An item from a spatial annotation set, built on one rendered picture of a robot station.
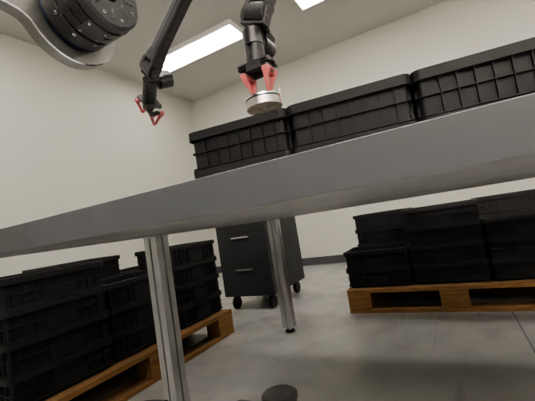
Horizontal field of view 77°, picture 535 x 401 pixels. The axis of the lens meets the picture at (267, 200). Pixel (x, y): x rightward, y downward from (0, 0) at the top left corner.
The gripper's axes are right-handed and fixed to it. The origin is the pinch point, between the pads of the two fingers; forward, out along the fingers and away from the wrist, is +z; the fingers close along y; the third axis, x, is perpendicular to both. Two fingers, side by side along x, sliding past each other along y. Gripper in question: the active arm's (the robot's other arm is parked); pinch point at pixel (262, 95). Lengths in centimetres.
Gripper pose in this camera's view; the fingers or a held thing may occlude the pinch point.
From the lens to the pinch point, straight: 102.3
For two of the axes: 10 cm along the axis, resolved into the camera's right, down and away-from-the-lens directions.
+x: -4.6, 0.0, -8.9
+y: -8.8, 1.8, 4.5
